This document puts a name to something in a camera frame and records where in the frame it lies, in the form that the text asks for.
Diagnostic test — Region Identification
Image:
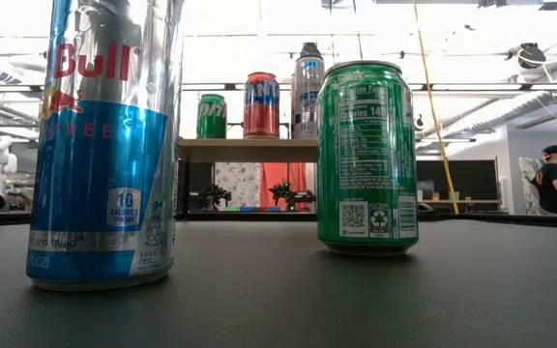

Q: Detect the green Sprite can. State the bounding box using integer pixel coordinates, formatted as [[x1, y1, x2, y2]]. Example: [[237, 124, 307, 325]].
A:
[[316, 60, 421, 256], [195, 93, 228, 140]]

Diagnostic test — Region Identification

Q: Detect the leaf patterned panel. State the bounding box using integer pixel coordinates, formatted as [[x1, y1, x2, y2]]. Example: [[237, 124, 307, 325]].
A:
[[518, 155, 557, 217]]

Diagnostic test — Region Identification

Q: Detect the yellow hanging cable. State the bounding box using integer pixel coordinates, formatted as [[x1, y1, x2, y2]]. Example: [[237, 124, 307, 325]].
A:
[[412, 0, 461, 216]]

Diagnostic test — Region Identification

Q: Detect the blue silver Red Bull can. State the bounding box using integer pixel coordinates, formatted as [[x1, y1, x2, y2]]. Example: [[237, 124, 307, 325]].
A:
[[25, 0, 187, 292]]

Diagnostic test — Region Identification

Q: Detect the long wooden counter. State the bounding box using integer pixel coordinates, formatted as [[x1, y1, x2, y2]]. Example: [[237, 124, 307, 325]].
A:
[[418, 197, 502, 205]]

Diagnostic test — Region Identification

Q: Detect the white Celsius can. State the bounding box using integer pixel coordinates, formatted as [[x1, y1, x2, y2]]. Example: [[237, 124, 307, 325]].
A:
[[291, 56, 327, 140]]

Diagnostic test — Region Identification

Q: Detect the black wall board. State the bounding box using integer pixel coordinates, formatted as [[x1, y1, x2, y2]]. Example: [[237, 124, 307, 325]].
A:
[[416, 159, 498, 202]]

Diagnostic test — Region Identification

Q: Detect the yellow reel cable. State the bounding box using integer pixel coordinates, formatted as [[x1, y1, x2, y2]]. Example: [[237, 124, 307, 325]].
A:
[[517, 50, 557, 127]]

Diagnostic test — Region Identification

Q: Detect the grey round hanging reel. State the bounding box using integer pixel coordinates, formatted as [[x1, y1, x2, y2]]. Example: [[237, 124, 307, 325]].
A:
[[300, 42, 324, 60]]

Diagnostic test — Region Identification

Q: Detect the black round hanging reel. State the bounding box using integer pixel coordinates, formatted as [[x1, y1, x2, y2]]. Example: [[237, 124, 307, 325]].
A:
[[504, 42, 548, 70]]

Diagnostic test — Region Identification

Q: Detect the small wooden shelf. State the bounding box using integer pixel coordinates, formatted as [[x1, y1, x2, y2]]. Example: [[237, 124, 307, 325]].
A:
[[176, 137, 320, 217]]

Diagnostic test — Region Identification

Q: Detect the red Fanta can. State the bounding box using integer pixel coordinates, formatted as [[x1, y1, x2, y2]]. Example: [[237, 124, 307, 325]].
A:
[[243, 72, 281, 140]]

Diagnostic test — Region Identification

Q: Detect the white patterned panel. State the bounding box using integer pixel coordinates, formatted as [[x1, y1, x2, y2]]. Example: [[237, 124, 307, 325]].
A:
[[214, 161, 263, 209]]

